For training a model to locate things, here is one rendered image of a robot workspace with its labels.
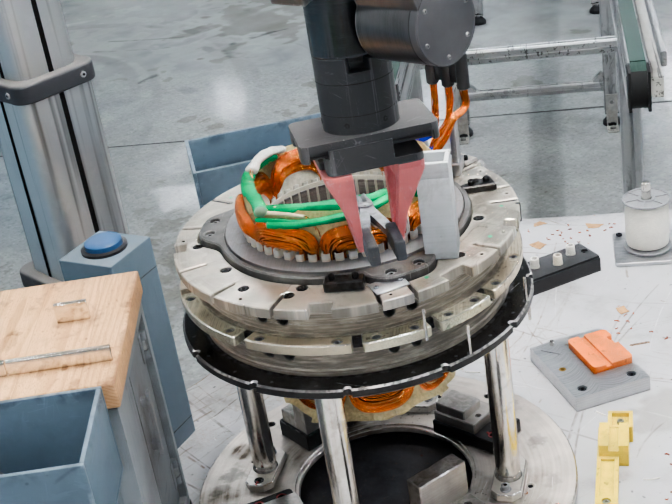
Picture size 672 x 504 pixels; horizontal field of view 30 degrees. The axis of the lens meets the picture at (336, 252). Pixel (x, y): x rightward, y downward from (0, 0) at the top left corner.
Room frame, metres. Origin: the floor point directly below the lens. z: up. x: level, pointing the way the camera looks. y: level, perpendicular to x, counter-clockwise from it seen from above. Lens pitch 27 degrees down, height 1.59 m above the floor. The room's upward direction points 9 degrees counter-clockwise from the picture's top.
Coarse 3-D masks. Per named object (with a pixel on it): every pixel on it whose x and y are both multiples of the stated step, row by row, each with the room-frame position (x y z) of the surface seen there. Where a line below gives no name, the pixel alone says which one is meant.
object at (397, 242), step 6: (390, 222) 0.86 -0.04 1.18; (390, 228) 0.85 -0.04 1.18; (396, 228) 0.84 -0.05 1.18; (390, 234) 0.84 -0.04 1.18; (396, 234) 0.83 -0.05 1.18; (390, 240) 0.84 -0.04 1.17; (396, 240) 0.82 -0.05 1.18; (402, 240) 0.82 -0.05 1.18; (396, 246) 0.82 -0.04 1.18; (402, 246) 0.82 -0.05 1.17; (396, 252) 0.82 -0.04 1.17; (402, 252) 0.82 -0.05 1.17; (402, 258) 0.82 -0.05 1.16
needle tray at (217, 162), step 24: (288, 120) 1.41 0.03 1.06; (192, 144) 1.40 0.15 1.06; (216, 144) 1.40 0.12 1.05; (240, 144) 1.40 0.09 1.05; (264, 144) 1.41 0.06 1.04; (288, 144) 1.41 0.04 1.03; (192, 168) 1.31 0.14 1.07; (216, 168) 1.30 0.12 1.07; (240, 168) 1.30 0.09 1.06; (216, 192) 1.29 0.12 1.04
